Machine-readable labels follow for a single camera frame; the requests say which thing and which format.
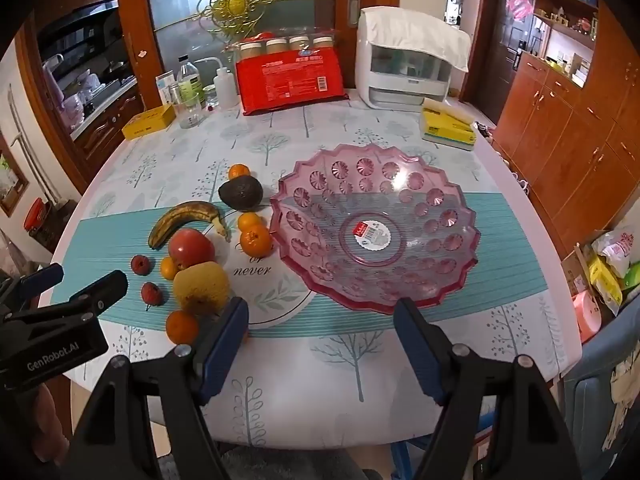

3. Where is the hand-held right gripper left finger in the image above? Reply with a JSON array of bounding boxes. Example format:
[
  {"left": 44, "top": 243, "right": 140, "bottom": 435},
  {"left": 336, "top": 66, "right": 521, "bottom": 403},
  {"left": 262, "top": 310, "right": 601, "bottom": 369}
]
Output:
[{"left": 60, "top": 296, "right": 251, "bottom": 480}]

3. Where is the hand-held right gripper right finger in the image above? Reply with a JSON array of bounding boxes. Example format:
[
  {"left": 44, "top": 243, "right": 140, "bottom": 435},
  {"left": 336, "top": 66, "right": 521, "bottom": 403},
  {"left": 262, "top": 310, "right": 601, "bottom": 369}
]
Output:
[{"left": 392, "top": 297, "right": 583, "bottom": 480}]

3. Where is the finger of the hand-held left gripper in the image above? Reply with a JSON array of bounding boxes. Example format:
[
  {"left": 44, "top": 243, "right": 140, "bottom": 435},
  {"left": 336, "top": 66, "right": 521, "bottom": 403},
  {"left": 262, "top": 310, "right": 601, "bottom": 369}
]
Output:
[
  {"left": 2, "top": 270, "right": 129, "bottom": 323},
  {"left": 0, "top": 262, "right": 65, "bottom": 306}
]

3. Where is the yellow pear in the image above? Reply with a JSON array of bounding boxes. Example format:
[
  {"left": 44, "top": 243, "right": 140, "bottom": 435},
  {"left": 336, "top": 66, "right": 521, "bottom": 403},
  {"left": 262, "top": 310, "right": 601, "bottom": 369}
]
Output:
[{"left": 173, "top": 261, "right": 232, "bottom": 317}]

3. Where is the red apple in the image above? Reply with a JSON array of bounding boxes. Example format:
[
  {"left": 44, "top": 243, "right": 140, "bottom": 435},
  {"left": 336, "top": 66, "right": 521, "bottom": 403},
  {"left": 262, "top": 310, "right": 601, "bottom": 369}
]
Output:
[{"left": 167, "top": 228, "right": 217, "bottom": 272}]

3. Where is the overripe banana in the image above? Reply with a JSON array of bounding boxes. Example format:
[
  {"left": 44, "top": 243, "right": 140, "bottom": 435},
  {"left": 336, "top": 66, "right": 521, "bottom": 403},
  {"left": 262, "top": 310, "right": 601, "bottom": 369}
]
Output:
[{"left": 148, "top": 200, "right": 232, "bottom": 250}]

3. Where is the tangerine with green stem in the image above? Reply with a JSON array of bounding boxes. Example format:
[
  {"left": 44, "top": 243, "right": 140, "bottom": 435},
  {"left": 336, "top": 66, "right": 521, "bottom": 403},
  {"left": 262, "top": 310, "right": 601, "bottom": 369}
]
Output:
[{"left": 239, "top": 224, "right": 274, "bottom": 257}]

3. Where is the pink glass fruit bowl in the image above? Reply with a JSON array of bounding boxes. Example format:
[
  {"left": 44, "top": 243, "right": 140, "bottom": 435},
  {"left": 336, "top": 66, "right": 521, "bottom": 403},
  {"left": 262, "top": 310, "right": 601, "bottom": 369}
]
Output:
[{"left": 269, "top": 143, "right": 482, "bottom": 316}]

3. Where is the dark avocado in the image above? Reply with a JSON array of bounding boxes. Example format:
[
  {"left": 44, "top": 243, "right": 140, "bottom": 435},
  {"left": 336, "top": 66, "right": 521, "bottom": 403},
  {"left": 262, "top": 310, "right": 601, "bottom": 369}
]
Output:
[{"left": 218, "top": 175, "right": 264, "bottom": 211}]

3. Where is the person's left hand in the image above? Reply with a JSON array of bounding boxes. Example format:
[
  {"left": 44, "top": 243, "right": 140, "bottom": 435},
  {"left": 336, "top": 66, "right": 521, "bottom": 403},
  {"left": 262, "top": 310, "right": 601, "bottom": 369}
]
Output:
[{"left": 32, "top": 385, "right": 68, "bottom": 466}]

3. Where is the tree print tablecloth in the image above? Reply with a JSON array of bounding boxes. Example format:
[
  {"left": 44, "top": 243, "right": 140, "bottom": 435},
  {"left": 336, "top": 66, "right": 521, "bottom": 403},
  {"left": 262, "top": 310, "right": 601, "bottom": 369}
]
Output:
[{"left": 52, "top": 95, "right": 586, "bottom": 448}]

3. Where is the wooden kitchen cabinet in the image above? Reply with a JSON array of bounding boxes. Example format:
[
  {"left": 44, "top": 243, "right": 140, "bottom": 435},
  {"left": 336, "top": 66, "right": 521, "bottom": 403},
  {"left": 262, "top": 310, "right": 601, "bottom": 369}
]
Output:
[{"left": 15, "top": 0, "right": 151, "bottom": 186}]

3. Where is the yellow cardboard box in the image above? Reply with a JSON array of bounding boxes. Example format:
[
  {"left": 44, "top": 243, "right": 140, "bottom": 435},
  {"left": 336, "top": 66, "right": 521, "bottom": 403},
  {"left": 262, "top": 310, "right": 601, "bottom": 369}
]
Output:
[{"left": 121, "top": 104, "right": 177, "bottom": 141}]

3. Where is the pink plastic item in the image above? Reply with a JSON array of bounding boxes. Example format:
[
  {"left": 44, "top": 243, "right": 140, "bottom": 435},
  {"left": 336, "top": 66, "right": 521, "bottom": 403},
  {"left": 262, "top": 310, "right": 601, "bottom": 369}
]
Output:
[{"left": 572, "top": 292, "right": 608, "bottom": 343}]

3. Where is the blue chair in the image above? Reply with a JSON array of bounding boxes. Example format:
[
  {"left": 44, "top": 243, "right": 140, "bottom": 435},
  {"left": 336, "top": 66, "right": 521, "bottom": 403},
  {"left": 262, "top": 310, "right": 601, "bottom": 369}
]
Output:
[{"left": 562, "top": 310, "right": 640, "bottom": 480}]

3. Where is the yellow package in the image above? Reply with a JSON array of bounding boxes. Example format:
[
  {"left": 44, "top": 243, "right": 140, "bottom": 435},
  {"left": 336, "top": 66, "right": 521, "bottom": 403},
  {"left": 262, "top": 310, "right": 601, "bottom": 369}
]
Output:
[{"left": 585, "top": 255, "right": 623, "bottom": 316}]

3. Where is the clear drinking glass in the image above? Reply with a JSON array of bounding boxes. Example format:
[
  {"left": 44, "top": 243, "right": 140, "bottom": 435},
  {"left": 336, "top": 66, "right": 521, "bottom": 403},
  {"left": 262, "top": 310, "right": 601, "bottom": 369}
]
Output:
[{"left": 172, "top": 84, "right": 206, "bottom": 129}]

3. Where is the small white carton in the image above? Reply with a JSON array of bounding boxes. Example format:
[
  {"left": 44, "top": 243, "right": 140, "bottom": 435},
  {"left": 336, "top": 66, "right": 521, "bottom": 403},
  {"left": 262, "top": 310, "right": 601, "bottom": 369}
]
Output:
[{"left": 155, "top": 72, "right": 176, "bottom": 106}]

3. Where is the white plastic bag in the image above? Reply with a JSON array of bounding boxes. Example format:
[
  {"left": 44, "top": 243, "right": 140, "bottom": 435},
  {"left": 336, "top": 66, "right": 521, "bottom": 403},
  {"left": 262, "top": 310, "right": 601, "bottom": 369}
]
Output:
[{"left": 592, "top": 227, "right": 640, "bottom": 278}]

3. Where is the yellow tissue pack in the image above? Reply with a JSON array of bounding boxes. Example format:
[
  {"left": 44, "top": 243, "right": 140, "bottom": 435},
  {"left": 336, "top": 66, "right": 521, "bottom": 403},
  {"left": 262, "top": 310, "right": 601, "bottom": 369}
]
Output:
[{"left": 419, "top": 99, "right": 477, "bottom": 152}]

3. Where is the clear bottle green label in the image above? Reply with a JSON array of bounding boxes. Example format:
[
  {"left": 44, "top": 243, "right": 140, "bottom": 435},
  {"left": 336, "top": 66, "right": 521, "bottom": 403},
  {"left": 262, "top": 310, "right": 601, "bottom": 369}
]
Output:
[{"left": 176, "top": 55, "right": 207, "bottom": 111}]

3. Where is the white squeeze bottle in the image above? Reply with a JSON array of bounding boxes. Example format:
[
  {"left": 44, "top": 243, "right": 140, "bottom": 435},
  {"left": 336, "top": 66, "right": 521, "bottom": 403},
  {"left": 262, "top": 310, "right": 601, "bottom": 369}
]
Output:
[{"left": 192, "top": 56, "right": 238, "bottom": 110}]

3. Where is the white countertop appliance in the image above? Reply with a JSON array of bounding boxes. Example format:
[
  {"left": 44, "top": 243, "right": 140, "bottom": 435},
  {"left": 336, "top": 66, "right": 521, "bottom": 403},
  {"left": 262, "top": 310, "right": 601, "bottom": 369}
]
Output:
[{"left": 356, "top": 6, "right": 453, "bottom": 111}]

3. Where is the brown entrance door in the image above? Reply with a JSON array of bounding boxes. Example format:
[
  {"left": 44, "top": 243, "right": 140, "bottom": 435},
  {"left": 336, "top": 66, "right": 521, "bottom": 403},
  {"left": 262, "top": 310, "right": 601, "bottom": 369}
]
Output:
[{"left": 482, "top": 0, "right": 538, "bottom": 126}]

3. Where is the gold floral door ornament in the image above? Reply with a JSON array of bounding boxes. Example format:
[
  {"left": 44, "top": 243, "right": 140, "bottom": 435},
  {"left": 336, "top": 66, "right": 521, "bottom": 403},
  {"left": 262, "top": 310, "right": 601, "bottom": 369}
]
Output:
[{"left": 187, "top": 0, "right": 281, "bottom": 43}]

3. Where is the white towel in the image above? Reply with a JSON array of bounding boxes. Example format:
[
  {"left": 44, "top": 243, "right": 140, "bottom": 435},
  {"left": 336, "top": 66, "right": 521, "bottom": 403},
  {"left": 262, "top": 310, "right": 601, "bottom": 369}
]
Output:
[{"left": 360, "top": 6, "right": 472, "bottom": 73}]

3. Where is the framed wall picture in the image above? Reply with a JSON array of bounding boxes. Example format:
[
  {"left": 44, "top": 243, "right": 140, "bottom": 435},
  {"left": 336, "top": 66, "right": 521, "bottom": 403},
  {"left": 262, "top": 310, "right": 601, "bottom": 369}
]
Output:
[{"left": 0, "top": 135, "right": 31, "bottom": 218}]

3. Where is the wooden wall cabinet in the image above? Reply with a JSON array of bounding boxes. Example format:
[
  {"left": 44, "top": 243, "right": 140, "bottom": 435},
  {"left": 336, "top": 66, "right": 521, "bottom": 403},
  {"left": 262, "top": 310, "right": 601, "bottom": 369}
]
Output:
[{"left": 492, "top": 0, "right": 640, "bottom": 261}]

